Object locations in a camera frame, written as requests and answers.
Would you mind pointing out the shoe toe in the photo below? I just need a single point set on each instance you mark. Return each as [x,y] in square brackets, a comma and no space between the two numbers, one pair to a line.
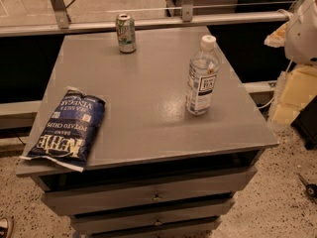
[6,227]

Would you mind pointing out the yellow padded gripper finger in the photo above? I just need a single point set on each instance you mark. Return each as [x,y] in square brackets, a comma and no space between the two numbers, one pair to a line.
[277,38]

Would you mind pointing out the blue Kettle chips bag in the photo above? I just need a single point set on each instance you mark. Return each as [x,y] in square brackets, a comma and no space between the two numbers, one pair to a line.
[70,132]

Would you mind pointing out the metal guard rail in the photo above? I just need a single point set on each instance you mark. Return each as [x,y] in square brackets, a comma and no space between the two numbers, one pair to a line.
[54,17]

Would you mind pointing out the green 7up can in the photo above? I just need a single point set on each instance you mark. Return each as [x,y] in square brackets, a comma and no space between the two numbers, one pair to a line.
[125,28]

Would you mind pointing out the clear plastic water bottle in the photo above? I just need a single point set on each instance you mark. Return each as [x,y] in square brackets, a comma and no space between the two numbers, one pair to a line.
[203,69]

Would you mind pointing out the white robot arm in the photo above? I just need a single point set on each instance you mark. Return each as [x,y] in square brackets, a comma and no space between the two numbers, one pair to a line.
[298,36]

